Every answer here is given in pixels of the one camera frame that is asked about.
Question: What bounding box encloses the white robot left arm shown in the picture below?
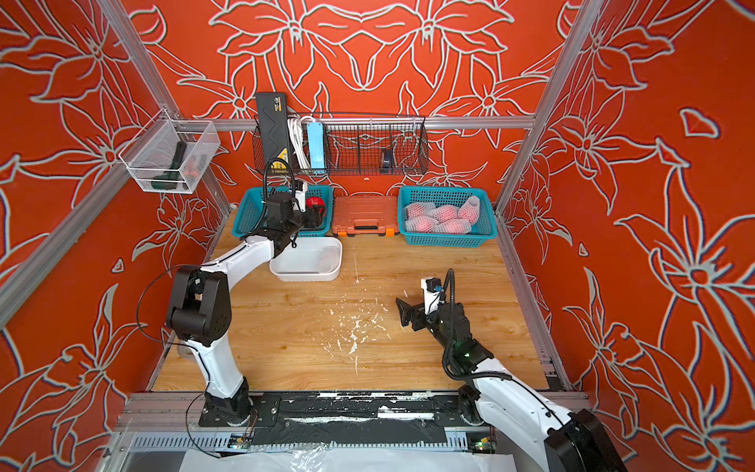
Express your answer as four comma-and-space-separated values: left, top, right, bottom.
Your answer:
166, 190, 309, 427

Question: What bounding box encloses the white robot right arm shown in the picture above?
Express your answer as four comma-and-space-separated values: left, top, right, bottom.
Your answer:
396, 299, 626, 471

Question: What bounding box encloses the teal basket with netted apples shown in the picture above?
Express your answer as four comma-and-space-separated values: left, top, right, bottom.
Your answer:
397, 186, 497, 248

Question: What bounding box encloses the teal empty basket left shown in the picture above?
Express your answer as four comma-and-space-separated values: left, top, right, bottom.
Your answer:
232, 185, 334, 238

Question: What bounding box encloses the orange plastic tool case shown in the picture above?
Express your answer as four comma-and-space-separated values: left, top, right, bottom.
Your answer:
331, 195, 399, 237

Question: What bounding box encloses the white plastic tray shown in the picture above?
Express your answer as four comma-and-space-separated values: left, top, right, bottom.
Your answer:
269, 237, 343, 282

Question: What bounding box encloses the light blue flat box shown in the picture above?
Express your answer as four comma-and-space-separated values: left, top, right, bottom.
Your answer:
307, 122, 326, 172

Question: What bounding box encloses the black box with yellow label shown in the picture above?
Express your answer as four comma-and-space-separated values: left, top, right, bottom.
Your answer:
256, 92, 292, 170

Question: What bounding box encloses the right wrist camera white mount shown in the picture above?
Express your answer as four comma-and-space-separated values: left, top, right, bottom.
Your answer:
421, 277, 444, 315

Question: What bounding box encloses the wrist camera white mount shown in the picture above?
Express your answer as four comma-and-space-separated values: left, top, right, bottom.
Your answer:
421, 277, 444, 315
293, 179, 309, 214

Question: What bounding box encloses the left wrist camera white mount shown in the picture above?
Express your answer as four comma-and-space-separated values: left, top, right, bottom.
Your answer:
293, 179, 309, 214

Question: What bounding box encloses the black wire wall basket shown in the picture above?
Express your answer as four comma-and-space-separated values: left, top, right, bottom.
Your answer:
251, 113, 430, 177

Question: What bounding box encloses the white coiled cable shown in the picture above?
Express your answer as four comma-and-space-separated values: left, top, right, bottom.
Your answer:
287, 116, 314, 172

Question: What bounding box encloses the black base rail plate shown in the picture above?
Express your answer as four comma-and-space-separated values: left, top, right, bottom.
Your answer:
191, 391, 499, 452

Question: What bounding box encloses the dark green tool handle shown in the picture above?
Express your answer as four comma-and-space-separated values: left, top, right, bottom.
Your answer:
151, 141, 187, 191

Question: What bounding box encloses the clear acrylic wall box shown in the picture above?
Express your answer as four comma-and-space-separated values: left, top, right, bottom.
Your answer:
118, 109, 220, 195

